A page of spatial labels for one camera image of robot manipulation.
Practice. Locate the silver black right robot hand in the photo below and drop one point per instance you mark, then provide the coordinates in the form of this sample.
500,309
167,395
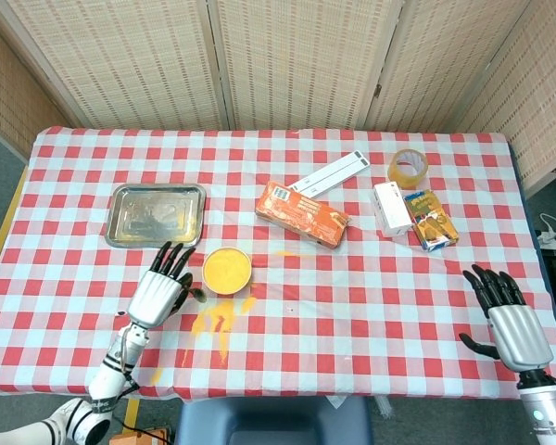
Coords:
519,334

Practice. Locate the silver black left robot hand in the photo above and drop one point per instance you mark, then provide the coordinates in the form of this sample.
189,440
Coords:
153,296

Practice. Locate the dark metal spoon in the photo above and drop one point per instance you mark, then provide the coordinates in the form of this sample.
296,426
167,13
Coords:
199,295

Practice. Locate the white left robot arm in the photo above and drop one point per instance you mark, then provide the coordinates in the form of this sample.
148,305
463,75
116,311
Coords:
109,380

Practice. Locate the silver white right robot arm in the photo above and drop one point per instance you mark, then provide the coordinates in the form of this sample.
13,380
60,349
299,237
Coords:
549,408

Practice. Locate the yellow powder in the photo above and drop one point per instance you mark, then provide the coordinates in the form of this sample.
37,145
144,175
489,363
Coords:
218,310

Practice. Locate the yellow bowl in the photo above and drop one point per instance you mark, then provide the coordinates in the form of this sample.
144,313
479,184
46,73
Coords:
227,271

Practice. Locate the rectangular steel tray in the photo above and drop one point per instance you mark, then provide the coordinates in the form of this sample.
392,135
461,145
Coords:
153,213

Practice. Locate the white power strip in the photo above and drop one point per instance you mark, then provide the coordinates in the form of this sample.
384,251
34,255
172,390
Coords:
553,237

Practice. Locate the colourful crayon box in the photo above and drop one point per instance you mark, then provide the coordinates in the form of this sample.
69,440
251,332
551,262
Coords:
433,222

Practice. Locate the orange device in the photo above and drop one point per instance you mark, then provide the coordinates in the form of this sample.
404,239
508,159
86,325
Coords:
139,438

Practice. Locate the red white checked tablecloth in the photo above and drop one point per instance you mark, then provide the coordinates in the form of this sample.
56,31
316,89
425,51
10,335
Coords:
352,324

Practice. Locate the orange cardboard carton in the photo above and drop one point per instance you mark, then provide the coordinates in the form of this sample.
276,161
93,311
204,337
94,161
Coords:
301,213

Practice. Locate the dark blue chair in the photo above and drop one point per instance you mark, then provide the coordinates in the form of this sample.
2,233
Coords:
273,417

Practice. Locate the small white cardboard box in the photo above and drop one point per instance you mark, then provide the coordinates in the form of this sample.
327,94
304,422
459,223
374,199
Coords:
391,208

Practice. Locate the clear yellowish tape roll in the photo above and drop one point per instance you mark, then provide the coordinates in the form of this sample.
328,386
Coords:
394,174

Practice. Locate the long flat white box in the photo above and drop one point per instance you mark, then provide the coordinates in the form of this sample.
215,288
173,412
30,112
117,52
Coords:
336,177
326,169

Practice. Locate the woven folding screen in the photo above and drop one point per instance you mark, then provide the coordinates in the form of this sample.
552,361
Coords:
306,60

